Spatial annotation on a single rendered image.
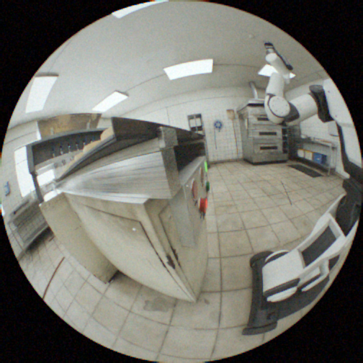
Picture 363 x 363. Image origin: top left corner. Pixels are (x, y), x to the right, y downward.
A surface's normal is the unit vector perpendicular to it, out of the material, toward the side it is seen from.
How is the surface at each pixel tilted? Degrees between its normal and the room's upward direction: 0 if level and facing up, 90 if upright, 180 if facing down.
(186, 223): 90
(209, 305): 0
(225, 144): 90
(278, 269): 37
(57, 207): 90
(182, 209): 90
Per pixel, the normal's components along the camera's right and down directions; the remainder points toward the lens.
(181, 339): -0.18, -0.93
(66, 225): 0.93, -0.05
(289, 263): -0.71, -0.70
